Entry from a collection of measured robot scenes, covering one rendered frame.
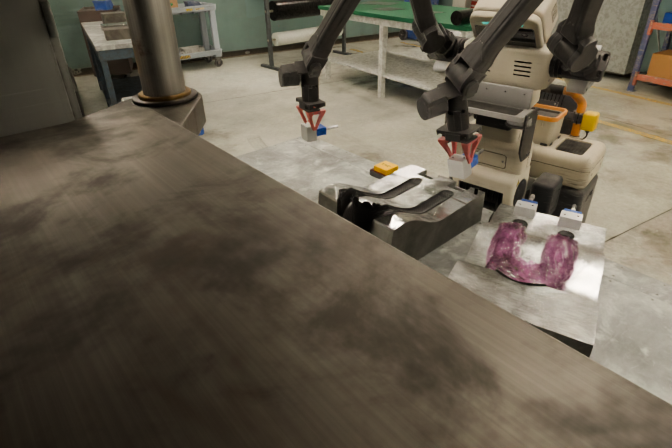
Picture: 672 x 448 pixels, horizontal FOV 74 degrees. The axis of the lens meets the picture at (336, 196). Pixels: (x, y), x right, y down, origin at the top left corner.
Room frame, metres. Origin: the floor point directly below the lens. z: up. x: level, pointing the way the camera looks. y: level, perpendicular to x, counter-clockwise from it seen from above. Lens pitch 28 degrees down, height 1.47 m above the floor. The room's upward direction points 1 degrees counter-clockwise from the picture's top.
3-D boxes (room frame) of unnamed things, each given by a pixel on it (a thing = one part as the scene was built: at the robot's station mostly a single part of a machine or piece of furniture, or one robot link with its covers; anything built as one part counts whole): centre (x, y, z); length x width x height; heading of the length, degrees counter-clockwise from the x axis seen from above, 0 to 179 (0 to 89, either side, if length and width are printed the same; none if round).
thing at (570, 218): (1.00, -0.62, 0.86); 0.13 x 0.05 x 0.05; 148
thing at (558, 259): (0.80, -0.43, 0.90); 0.26 x 0.18 x 0.08; 148
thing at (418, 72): (5.32, -0.93, 0.51); 2.40 x 1.13 x 1.02; 34
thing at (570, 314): (0.79, -0.43, 0.86); 0.50 x 0.26 x 0.11; 148
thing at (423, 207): (1.01, -0.15, 0.92); 0.35 x 0.16 x 0.09; 131
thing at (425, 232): (1.01, -0.13, 0.87); 0.50 x 0.26 x 0.14; 131
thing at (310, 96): (1.47, 0.08, 1.06); 0.10 x 0.07 x 0.07; 28
